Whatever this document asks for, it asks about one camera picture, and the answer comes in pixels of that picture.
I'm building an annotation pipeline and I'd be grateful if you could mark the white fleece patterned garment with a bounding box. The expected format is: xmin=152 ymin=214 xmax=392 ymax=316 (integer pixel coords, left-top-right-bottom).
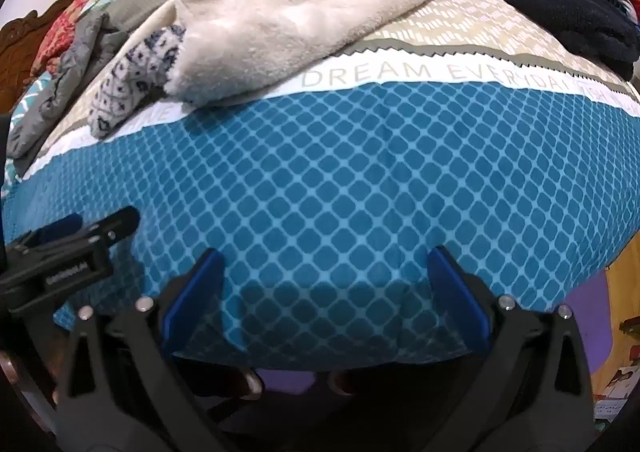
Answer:
xmin=88 ymin=0 xmax=428 ymax=139

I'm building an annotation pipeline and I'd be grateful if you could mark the purple mat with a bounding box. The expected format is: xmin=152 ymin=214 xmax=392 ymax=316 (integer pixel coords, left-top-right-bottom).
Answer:
xmin=565 ymin=270 xmax=613 ymax=373

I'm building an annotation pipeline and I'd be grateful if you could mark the patterned blue teal bedsheet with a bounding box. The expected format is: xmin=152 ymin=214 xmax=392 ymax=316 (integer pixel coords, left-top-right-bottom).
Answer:
xmin=2 ymin=0 xmax=639 ymax=370

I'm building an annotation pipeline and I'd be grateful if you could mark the carved wooden headboard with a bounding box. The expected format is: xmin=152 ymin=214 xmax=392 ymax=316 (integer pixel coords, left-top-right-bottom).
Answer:
xmin=0 ymin=0 xmax=73 ymax=113

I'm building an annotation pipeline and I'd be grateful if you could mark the red floral pillow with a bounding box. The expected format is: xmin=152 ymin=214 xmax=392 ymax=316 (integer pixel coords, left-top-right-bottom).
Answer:
xmin=29 ymin=0 xmax=90 ymax=79

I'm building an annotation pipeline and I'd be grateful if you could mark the grey garment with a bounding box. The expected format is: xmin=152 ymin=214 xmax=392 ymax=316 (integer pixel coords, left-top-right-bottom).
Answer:
xmin=6 ymin=12 xmax=128 ymax=161

